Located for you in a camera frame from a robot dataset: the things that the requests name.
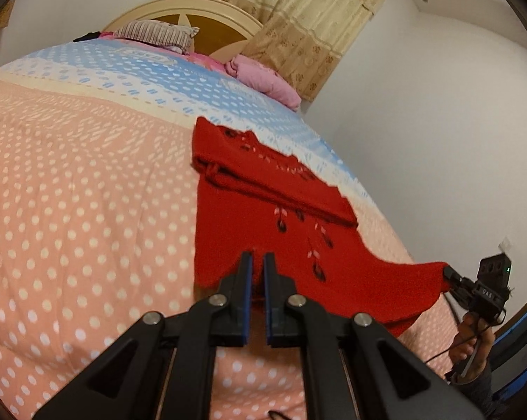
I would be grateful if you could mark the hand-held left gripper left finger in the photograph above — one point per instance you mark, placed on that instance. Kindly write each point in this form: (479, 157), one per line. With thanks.
(237, 310)

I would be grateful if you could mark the cream wooden headboard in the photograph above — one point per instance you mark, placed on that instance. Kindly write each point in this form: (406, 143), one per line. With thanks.
(202, 13)

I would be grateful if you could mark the person's right forearm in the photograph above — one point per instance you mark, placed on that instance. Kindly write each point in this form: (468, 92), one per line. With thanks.
(478, 391)

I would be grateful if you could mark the polka dot bedspread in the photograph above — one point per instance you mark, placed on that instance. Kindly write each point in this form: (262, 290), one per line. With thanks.
(93, 183)

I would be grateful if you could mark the red embroidered knit sweater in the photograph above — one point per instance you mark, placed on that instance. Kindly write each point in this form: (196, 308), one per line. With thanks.
(298, 227)

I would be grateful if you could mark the dark cloth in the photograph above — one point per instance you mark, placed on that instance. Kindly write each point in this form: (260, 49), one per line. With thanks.
(88, 35)

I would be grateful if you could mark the person's right hand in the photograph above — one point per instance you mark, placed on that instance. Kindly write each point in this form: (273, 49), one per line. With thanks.
(467, 345)

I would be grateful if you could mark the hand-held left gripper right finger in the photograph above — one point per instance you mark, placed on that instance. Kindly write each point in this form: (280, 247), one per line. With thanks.
(274, 310)

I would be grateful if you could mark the striped pillow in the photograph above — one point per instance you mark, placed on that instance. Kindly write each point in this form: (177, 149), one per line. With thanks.
(154, 33)

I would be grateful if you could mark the pink folded blanket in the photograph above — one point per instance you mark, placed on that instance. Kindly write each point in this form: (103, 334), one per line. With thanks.
(263, 76)

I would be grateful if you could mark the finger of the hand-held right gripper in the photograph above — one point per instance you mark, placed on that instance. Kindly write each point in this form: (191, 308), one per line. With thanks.
(454, 276)

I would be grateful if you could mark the pink patterned bed sheet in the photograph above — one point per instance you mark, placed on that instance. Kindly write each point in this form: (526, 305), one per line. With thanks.
(200, 59)

